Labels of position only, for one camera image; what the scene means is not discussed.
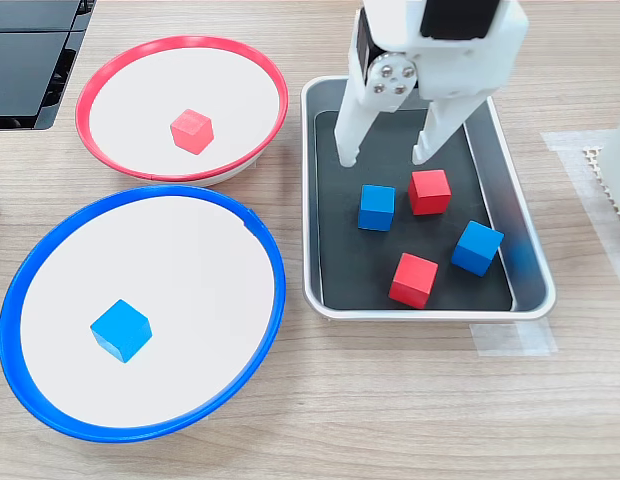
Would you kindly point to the pale perforated base plate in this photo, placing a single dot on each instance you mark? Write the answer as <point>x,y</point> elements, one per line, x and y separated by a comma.
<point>592,157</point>

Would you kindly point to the red cube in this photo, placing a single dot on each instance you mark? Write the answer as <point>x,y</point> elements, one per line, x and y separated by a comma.
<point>192,131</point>
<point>413,280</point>
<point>429,191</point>

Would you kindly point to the red-rimmed white plate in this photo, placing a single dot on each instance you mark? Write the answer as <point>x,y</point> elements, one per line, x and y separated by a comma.
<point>140,100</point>

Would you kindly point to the black tray mat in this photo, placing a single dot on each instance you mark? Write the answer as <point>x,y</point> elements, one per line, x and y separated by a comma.
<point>350,270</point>

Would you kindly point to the blue-rimmed white plate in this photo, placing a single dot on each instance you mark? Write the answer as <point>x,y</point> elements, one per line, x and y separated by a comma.
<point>190,300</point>

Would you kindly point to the steel tray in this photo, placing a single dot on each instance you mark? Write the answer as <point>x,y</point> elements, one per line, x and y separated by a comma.
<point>310,200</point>

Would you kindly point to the clear tape strip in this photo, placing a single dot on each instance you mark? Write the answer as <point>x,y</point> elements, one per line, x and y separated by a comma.
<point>515,337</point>

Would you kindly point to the blue cube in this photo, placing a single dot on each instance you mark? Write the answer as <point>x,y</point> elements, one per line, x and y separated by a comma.
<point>121,330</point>
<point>476,247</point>
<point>376,207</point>

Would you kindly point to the black flat device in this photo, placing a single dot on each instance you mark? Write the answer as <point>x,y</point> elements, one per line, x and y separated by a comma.
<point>35,15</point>
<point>20,75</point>

